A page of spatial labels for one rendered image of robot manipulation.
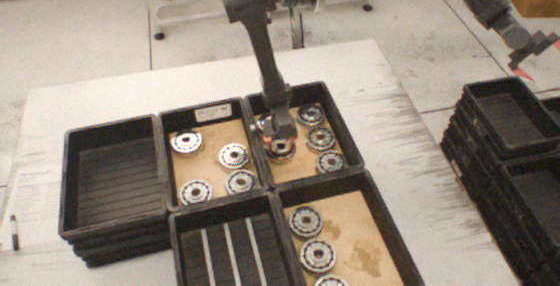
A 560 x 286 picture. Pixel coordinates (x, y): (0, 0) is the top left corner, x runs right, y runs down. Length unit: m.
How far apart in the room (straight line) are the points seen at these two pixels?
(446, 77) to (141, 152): 2.22
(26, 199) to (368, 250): 1.18
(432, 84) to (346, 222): 1.89
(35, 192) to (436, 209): 1.41
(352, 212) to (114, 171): 0.78
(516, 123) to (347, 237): 1.23
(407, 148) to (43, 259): 1.32
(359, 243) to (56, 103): 1.37
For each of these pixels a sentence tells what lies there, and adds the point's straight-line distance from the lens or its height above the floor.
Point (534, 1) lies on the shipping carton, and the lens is 3.94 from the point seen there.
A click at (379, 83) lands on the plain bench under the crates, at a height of 0.70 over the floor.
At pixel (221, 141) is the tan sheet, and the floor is 0.83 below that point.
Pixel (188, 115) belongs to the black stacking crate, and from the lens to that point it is 1.52.
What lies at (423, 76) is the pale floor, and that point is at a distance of 3.12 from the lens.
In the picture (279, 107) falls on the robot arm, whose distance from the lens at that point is 1.25.
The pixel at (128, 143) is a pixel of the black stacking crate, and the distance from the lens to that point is 1.58.
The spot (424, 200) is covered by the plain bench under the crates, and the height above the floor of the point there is 0.70.
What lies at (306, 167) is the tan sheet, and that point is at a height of 0.83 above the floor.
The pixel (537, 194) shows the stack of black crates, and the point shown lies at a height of 0.38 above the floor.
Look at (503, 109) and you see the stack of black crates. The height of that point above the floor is 0.49.
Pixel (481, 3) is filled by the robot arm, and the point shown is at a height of 1.37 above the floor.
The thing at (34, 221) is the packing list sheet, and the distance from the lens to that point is 1.69.
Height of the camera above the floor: 1.99
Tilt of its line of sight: 49 degrees down
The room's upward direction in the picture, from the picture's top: 1 degrees counter-clockwise
